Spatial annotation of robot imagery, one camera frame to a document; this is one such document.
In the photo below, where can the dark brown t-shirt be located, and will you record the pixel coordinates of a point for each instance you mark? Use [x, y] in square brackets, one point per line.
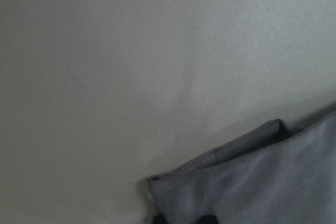
[280, 172]

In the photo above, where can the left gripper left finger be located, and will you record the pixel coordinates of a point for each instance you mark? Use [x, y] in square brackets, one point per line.
[159, 219]

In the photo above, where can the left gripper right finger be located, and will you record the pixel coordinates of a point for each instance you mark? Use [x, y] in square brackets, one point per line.
[208, 219]

